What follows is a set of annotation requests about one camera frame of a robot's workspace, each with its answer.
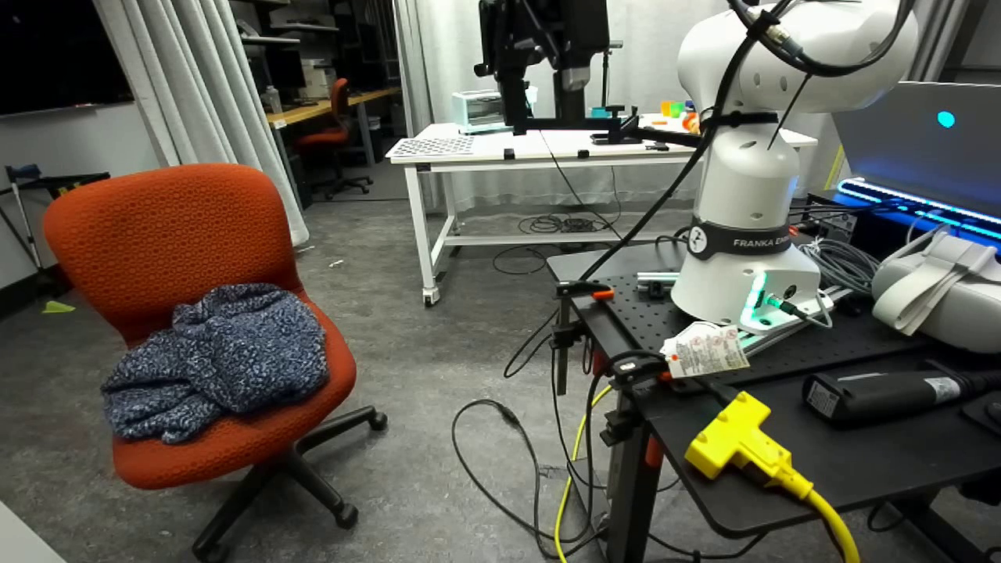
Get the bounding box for laptop with blue glow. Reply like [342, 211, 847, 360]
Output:
[828, 78, 1001, 246]

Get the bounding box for yellow power plug with cord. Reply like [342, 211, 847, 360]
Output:
[683, 387, 865, 563]

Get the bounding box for cluttered storage shelf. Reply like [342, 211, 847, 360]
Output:
[228, 0, 397, 106]

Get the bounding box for thin yellow cable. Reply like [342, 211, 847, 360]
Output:
[552, 378, 619, 563]

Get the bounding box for white grey VR headset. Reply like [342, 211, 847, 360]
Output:
[871, 228, 1001, 357]

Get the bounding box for black robot table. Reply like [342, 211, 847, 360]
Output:
[546, 243, 1001, 563]

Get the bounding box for colourful toy blocks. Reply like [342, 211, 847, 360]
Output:
[658, 98, 704, 126]

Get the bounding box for black post with teal base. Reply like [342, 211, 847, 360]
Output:
[592, 44, 629, 118]

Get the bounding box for small white box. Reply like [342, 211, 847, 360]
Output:
[449, 91, 514, 135]

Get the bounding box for wooden desk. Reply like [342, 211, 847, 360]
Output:
[264, 84, 403, 135]

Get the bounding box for white keyboard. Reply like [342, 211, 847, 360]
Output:
[389, 135, 478, 165]

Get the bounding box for black wall screen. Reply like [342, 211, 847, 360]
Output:
[0, 0, 137, 118]

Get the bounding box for orange office chair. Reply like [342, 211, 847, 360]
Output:
[41, 158, 390, 558]

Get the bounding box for black table clamp red handle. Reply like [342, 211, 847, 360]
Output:
[548, 278, 619, 399]

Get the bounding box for white metal table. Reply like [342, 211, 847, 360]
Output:
[385, 122, 702, 308]

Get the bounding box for blue knit sweater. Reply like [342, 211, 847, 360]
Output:
[100, 280, 332, 448]

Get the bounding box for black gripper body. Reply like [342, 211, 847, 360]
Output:
[476, 0, 613, 78]

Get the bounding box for black floor cable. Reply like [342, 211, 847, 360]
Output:
[449, 396, 629, 558]

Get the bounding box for white countertop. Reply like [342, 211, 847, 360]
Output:
[0, 496, 68, 563]

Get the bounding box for red desk chair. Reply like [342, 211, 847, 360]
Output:
[293, 74, 376, 199]

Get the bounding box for black handheld device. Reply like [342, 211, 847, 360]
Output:
[797, 361, 1001, 429]

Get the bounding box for black folding stand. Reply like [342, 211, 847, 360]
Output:
[0, 163, 112, 278]

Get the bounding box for grey cable bundle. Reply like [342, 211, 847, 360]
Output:
[794, 232, 886, 305]

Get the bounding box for white printed label packet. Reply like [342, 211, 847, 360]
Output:
[658, 318, 755, 380]

